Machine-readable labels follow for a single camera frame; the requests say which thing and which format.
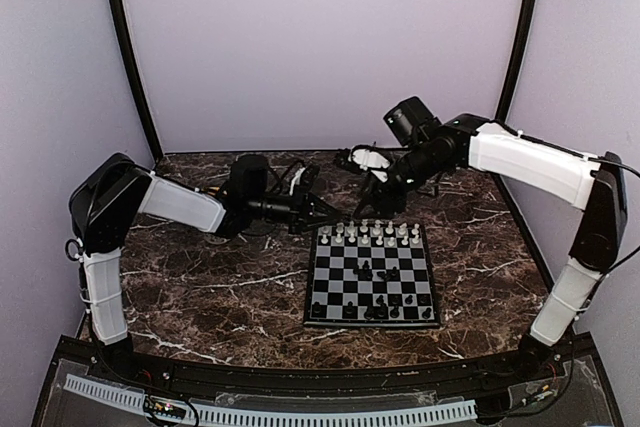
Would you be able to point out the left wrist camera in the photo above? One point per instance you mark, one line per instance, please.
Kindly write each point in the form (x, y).
(303, 180)

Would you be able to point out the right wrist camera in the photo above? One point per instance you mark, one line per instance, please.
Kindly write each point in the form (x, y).
(361, 159)

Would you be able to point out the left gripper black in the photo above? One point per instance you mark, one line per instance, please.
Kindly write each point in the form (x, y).
(307, 222)

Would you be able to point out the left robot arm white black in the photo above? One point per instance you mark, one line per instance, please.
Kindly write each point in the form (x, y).
(121, 196)

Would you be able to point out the pile of black chess pieces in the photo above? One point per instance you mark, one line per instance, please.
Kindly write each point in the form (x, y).
(370, 271)

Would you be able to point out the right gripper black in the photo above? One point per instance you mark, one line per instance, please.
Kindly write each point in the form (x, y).
(381, 197)

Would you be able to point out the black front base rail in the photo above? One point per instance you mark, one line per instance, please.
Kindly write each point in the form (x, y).
(571, 389)

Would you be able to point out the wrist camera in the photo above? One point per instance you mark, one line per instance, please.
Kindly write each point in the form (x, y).
(303, 180)
(361, 159)

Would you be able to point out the white rook corner piece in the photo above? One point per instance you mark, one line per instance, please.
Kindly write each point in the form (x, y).
(326, 233)

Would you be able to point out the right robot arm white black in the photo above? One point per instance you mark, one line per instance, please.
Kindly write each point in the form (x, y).
(592, 185)

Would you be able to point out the white perforated cable duct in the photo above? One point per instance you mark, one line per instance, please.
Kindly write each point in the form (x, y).
(254, 410)

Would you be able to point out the black corner frame post left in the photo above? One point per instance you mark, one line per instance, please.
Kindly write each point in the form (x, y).
(134, 78)

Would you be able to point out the black and white chessboard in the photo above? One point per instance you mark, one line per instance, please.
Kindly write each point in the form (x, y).
(350, 303)

